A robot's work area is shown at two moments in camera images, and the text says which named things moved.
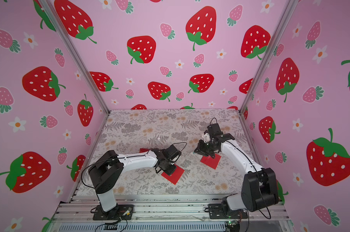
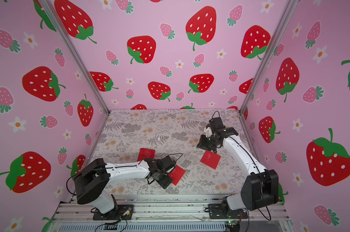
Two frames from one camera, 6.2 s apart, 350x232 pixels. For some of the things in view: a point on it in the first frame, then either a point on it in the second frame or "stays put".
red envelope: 176,175 stays put
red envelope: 210,161 stays put
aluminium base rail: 172,213 stays put
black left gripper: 170,172 → 166,182
